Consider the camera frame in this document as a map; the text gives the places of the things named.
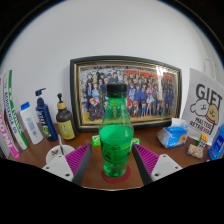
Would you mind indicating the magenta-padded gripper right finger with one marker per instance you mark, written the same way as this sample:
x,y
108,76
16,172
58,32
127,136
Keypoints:
x,y
165,166

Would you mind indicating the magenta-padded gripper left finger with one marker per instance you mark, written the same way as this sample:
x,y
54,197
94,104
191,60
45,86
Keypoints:
x,y
58,166

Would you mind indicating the green plastic drink bottle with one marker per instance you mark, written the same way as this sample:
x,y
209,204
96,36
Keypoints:
x,y
116,140

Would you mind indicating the white stir stick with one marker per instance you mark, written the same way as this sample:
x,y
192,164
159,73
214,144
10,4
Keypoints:
x,y
61,143

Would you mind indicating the blue tissue pack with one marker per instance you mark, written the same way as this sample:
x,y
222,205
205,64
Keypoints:
x,y
172,135

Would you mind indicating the small clear snack packet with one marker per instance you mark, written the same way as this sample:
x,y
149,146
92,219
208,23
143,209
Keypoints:
x,y
195,151

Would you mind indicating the dark amber pump bottle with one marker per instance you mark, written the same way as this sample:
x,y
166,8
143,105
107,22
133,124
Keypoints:
x,y
65,125

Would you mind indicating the small colourful cube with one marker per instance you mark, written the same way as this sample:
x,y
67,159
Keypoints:
x,y
202,140

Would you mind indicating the blue pump bottle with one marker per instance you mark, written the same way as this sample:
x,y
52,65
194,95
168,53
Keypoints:
x,y
46,120

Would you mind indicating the white bottle with blue cap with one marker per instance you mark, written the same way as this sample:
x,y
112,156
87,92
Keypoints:
x,y
31,125

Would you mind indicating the blue and white pouch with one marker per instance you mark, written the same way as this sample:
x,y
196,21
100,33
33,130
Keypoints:
x,y
218,143

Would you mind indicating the white paper gift bag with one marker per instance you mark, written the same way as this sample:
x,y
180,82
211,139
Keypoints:
x,y
203,103

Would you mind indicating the framed group picture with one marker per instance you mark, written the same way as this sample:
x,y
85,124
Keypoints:
x,y
150,93

